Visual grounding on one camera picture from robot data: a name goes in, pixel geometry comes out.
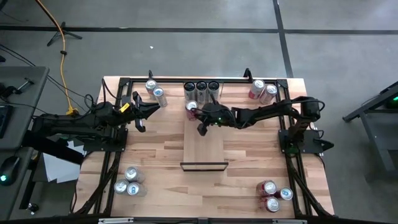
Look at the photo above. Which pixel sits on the black keyboard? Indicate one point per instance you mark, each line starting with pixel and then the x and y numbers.
pixel 4 119

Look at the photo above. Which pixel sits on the black clamp tool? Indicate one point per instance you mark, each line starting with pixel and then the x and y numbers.
pixel 18 87

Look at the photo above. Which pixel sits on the silver mounting bracket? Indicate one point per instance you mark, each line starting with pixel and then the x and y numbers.
pixel 289 221
pixel 115 220

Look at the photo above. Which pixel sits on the white and red beverage can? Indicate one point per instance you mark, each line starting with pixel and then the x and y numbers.
pixel 258 85

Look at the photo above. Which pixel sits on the grey neighbouring workstation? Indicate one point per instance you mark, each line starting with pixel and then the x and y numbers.
pixel 376 124

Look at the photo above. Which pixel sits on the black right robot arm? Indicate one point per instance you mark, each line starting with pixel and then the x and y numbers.
pixel 270 110

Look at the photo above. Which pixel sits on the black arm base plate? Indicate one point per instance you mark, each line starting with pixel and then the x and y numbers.
pixel 105 144
pixel 306 143

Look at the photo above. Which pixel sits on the yellow tag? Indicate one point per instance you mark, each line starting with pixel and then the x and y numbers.
pixel 124 107

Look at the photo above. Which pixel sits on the black table frame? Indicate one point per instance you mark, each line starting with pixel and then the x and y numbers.
pixel 292 180

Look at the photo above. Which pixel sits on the black knob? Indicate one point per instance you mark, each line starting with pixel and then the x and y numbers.
pixel 32 207

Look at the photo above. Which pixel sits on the grey side desk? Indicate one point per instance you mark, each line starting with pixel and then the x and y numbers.
pixel 28 81

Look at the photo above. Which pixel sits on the wooden shelf with black frame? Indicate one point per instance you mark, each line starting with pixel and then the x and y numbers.
pixel 203 146

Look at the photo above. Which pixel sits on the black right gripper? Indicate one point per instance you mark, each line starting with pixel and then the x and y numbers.
pixel 217 115

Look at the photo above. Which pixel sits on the white paper sheets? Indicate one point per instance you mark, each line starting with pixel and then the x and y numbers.
pixel 62 165

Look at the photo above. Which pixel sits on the black tripod base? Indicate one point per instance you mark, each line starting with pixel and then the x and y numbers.
pixel 63 32

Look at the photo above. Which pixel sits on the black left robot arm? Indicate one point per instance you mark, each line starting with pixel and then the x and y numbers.
pixel 77 121

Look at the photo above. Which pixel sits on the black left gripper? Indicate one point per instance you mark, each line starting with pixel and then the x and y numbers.
pixel 138 110

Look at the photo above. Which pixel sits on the yellow plug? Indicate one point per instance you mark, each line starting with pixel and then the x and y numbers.
pixel 72 110

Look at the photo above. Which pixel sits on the black computer mouse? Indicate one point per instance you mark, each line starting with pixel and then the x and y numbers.
pixel 9 169

